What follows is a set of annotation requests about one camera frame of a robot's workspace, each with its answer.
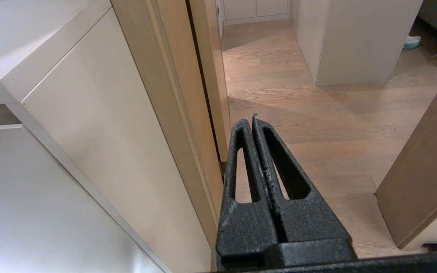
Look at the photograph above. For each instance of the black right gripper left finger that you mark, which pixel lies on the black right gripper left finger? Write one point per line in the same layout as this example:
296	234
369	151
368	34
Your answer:
245	223

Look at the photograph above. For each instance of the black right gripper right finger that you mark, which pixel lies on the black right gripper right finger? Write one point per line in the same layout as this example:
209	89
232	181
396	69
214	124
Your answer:
309	220

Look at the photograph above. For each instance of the brown wooden door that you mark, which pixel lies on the brown wooden door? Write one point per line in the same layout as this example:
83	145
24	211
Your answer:
427	170

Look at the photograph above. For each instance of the white sideboard cabinet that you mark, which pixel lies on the white sideboard cabinet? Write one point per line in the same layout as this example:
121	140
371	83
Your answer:
108	113

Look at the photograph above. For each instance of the white slipper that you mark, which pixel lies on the white slipper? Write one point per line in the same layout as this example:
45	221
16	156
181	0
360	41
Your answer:
412	41

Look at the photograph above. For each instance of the white cabinet door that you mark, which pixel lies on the white cabinet door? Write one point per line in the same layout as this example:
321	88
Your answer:
32	208

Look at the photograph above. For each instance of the white closet doors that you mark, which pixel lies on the white closet doors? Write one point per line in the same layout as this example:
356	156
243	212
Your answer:
256	7

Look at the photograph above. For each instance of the light wooden door frame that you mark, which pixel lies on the light wooden door frame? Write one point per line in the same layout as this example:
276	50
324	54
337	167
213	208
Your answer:
165	76

